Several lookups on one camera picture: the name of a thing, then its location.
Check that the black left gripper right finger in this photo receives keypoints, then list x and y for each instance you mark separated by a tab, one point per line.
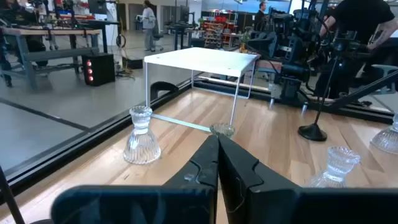
248	186

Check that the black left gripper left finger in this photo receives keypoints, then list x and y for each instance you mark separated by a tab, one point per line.
199	169

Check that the tall black candlestick holder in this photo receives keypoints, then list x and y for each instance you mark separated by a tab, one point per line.
312	133

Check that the clear ribbed glass candle holder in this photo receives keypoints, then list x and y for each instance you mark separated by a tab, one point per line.
141	146
387	140
337	165

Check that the person's forearm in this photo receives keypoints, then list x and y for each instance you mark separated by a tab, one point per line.
384	32

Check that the green ribbed glass candle holder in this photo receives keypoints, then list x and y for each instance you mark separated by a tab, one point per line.
222	129

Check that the white perforated metal riser shelf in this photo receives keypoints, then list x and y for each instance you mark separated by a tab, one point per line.
202	59

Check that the black office chair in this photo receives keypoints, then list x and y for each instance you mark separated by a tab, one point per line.
158	36

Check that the black computer tower red lights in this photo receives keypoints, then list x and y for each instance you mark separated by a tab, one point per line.
99	70

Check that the red storage rack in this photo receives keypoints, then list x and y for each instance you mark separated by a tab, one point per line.
219	28

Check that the person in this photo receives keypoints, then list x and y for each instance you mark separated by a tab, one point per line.
259	18
357	18
148	26

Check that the black arched bracket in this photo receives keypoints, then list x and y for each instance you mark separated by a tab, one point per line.
161	84

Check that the blue-grey bench frame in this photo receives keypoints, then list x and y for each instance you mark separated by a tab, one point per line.
385	69

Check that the wooden workbench grey frame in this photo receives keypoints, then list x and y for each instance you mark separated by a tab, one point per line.
46	31

